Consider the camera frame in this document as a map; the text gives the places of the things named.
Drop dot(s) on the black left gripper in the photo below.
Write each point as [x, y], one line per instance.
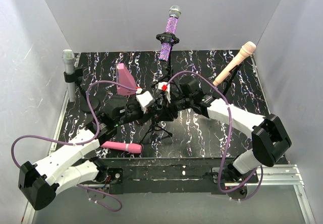
[149, 113]

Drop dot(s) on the pink plastic microphone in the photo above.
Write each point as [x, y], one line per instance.
[128, 147]

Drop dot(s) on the black tripod microphone stand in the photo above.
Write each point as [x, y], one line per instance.
[155, 127]

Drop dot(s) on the beige microphone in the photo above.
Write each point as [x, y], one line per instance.
[246, 50]

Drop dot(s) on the black tripod shock-mount stand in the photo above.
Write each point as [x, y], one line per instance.
[167, 67]

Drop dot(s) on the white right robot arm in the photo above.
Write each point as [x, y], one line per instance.
[269, 137]

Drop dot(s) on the aluminium frame rail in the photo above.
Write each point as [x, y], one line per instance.
[262, 175]

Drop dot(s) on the silver microphone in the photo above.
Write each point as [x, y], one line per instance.
[68, 60]

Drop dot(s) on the pink wedge-shaped box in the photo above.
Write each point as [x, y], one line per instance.
[125, 78]

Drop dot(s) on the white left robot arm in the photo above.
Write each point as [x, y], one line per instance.
[42, 181]

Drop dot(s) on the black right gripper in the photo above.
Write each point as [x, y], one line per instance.
[168, 109]

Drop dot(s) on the purple glitter microphone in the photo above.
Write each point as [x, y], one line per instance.
[174, 14]

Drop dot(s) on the black round-base stand right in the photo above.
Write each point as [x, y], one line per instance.
[228, 83]

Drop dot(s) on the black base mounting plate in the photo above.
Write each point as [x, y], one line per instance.
[162, 175]

